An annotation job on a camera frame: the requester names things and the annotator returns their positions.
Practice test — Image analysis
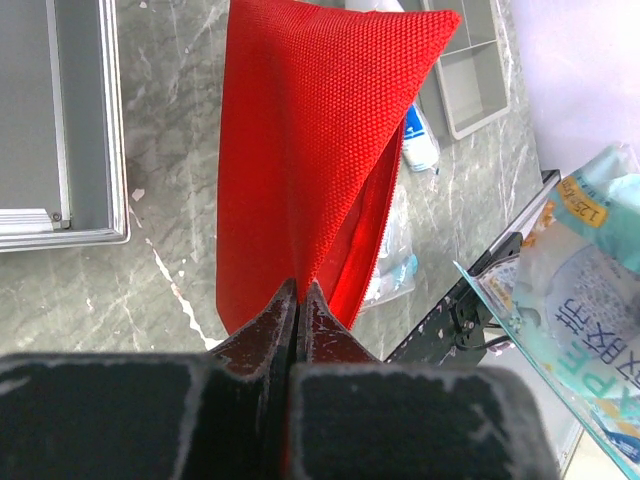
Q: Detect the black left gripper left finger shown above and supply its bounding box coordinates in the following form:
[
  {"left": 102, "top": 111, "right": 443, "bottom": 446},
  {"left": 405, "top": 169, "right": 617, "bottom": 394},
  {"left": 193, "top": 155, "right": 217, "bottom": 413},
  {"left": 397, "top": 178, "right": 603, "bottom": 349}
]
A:
[{"left": 1, "top": 281, "right": 297, "bottom": 479}]

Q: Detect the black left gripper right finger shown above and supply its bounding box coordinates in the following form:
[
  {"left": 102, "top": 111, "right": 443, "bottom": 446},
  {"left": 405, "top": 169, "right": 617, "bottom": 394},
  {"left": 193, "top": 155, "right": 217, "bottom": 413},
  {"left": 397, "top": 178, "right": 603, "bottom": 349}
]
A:
[{"left": 287, "top": 285, "right": 559, "bottom": 479}]

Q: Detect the clear bag with mask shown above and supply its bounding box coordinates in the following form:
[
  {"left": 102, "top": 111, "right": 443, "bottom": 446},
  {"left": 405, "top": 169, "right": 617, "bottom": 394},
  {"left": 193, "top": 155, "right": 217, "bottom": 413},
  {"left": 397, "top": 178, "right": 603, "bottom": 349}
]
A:
[{"left": 361, "top": 185, "right": 419, "bottom": 311}]

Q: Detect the teal wipe sachet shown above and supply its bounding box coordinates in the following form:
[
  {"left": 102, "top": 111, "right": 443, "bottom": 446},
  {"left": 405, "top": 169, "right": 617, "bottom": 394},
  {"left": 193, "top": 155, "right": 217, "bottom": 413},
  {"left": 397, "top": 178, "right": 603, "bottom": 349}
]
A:
[{"left": 467, "top": 144, "right": 639, "bottom": 479}]

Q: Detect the red first aid pouch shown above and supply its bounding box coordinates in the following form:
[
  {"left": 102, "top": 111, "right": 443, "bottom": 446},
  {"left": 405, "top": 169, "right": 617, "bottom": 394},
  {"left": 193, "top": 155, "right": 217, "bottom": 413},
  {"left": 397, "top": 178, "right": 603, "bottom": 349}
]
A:
[{"left": 216, "top": 1, "right": 461, "bottom": 333}]

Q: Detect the grey metal case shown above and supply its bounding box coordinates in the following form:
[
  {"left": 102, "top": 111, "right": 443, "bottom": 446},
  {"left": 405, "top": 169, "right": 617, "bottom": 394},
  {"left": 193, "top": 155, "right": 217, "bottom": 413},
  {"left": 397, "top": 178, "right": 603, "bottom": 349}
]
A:
[{"left": 1, "top": 1, "right": 130, "bottom": 252}]

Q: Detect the grey divided tray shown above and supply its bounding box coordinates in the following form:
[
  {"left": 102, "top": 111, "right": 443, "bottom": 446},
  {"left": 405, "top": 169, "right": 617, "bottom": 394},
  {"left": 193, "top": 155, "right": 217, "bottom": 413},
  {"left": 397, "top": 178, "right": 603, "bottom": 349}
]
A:
[{"left": 421, "top": 0, "right": 510, "bottom": 140}]

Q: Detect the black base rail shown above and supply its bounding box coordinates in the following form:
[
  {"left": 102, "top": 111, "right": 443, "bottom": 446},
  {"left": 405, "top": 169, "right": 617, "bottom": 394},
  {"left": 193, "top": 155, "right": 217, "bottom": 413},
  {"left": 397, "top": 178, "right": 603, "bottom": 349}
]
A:
[{"left": 382, "top": 232, "right": 524, "bottom": 366}]

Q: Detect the aluminium frame rail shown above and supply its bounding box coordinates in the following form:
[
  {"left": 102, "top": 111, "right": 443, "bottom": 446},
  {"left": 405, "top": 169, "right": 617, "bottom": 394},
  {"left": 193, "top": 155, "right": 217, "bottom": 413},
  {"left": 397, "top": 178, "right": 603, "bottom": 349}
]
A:
[{"left": 468, "top": 170, "right": 561, "bottom": 275}]

